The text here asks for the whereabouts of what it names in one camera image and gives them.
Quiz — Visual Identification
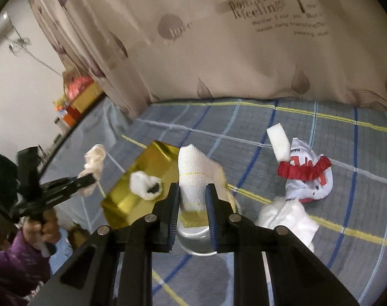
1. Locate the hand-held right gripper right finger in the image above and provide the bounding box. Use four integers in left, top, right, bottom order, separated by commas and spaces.
205, 183, 361, 306

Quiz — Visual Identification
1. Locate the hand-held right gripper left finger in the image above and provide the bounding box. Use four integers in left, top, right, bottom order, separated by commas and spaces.
29, 182, 180, 306

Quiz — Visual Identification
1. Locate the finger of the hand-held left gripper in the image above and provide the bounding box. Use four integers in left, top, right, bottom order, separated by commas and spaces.
37, 174, 97, 213

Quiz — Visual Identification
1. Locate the cream cloth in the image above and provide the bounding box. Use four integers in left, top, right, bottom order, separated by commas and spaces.
77, 144, 107, 197

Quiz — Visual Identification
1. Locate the white fluffy pom-pom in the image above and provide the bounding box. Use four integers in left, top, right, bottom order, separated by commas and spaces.
130, 171, 164, 200

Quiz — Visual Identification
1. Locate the white waffle cloth yellow trim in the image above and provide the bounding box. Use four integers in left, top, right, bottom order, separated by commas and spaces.
177, 144, 237, 227

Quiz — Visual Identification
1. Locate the gold tin box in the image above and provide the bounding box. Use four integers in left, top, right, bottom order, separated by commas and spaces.
101, 140, 239, 230

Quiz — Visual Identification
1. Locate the white soft cloth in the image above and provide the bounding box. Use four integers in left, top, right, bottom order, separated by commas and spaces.
255, 197, 320, 253

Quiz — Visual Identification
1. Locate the white foam block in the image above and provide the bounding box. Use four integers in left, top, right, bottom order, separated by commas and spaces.
266, 123, 291, 162

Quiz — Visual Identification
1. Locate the white sock red print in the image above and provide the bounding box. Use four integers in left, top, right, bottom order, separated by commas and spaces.
278, 138, 334, 203

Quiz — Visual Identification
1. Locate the person's left forearm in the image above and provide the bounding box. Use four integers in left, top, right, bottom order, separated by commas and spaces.
0, 229, 52, 306

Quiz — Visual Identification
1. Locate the person's left hand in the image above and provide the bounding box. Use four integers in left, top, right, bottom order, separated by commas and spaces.
23, 207, 61, 251

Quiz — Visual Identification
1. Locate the metal bowl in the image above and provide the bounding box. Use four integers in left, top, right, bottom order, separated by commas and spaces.
177, 209, 242, 257

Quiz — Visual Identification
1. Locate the red patterned package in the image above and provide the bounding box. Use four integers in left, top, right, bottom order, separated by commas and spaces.
64, 73, 96, 99

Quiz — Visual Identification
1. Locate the grey plaid bed sheet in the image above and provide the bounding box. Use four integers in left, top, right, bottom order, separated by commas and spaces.
37, 97, 387, 306

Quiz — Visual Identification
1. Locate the beige printed curtain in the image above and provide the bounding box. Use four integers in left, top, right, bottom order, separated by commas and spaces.
23, 0, 387, 123

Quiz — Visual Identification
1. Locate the thin wall cable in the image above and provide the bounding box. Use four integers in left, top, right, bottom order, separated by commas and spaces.
8, 19, 66, 78

